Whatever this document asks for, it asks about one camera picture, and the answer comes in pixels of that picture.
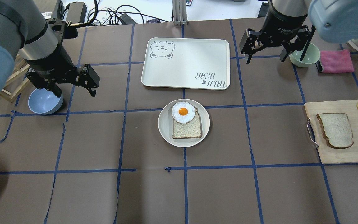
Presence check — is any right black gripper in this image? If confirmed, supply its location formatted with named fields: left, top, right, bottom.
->
left=240, top=9, right=316, bottom=64

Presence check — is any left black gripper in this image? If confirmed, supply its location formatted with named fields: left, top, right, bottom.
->
left=26, top=55, right=100, bottom=98

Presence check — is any beige round plate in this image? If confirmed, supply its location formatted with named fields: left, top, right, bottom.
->
left=158, top=98, right=210, bottom=148

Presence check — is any bread slice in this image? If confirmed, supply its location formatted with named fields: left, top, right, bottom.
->
left=172, top=108, right=203, bottom=139
left=316, top=113, right=354, bottom=149

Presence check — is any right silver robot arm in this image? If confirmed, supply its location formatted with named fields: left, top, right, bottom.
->
left=240, top=0, right=358, bottom=63

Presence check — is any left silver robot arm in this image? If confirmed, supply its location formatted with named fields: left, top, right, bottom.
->
left=0, top=0, right=100, bottom=97

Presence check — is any bread slice on plate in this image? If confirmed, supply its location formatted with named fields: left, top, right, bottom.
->
left=172, top=108, right=203, bottom=139

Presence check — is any blue bowl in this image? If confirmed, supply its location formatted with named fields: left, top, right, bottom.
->
left=28, top=88, right=64, bottom=115

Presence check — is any green bowl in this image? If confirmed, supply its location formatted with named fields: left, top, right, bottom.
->
left=289, top=43, right=320, bottom=68

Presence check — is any wooden dish rack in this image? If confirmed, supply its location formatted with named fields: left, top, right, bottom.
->
left=0, top=55, right=30, bottom=103

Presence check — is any pink cloth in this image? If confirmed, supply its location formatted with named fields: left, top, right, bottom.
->
left=315, top=49, right=354, bottom=74

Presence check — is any black computer box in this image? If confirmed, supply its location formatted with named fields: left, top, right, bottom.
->
left=34, top=0, right=88, bottom=24

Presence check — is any cream bear tray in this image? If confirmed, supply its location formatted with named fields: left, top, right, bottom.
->
left=141, top=37, right=231, bottom=90

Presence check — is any black power adapter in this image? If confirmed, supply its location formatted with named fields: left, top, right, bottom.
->
left=118, top=14, right=137, bottom=25

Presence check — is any wooden cutting board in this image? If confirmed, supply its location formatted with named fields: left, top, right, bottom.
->
left=304, top=100, right=358, bottom=164

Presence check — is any fried egg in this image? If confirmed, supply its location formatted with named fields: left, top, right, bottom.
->
left=172, top=101, right=196, bottom=124

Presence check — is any aluminium frame post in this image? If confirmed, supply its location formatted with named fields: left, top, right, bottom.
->
left=172, top=0, right=188, bottom=26

